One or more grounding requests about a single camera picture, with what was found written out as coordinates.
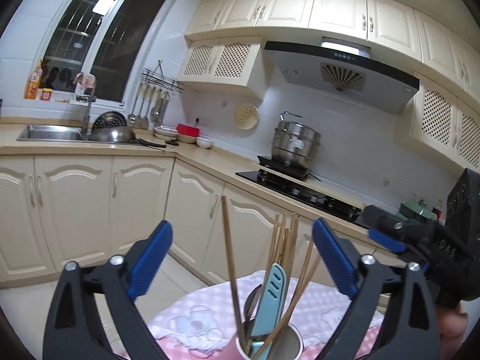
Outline light wooden chopstick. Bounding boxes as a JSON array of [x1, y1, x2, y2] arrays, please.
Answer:
[[252, 254, 321, 360]]

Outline pink cylindrical utensil holder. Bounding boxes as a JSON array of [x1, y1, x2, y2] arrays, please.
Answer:
[[230, 323, 304, 360]]

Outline dark brown wooden chopstick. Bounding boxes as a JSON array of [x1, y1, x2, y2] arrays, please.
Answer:
[[221, 195, 247, 350]]

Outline cream lower kitchen cabinets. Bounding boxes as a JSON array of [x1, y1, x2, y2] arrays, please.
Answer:
[[1, 141, 323, 288]]

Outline dark kitchen window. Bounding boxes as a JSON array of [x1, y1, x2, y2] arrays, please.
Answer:
[[40, 0, 167, 104]]

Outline person's right hand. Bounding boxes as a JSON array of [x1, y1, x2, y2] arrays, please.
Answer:
[[435, 303, 469, 360]]

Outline green box on counter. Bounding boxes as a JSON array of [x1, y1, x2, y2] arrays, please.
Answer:
[[396, 200, 438, 223]]

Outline black gas stove top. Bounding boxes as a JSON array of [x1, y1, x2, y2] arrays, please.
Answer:
[[236, 168, 365, 227]]

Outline pink checkered tablecloth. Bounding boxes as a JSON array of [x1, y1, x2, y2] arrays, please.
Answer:
[[156, 326, 380, 360]]

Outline metal spoon in holder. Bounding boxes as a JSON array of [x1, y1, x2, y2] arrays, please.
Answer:
[[243, 283, 262, 331]]

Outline stainless steel steamer pot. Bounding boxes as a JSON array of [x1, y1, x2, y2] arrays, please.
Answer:
[[271, 111, 321, 170]]

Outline white bear fringed cloth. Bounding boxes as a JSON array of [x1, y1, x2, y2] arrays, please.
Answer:
[[148, 282, 351, 359]]

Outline range hood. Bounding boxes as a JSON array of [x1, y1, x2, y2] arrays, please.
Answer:
[[264, 41, 420, 114]]

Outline white bowl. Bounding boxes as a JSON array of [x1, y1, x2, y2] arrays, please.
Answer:
[[196, 136, 214, 150]]

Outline stainless steel sink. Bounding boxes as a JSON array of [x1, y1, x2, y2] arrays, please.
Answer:
[[17, 124, 89, 142]]

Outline steel wok in sink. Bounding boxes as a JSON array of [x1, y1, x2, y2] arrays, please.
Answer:
[[89, 111, 167, 149]]

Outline red container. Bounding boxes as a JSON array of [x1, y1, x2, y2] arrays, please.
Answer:
[[176, 124, 200, 138]]

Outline cream upper lattice cabinet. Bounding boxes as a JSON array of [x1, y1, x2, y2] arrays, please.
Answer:
[[177, 37, 272, 100]]

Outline hanging utensil rack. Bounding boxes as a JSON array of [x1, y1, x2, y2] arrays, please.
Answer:
[[126, 60, 185, 130]]

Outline orange bottle on windowsill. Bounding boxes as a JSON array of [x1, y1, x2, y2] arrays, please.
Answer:
[[24, 59, 43, 100]]

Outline cream upper wall cabinets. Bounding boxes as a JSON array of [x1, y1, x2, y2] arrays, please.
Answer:
[[186, 0, 479, 174]]

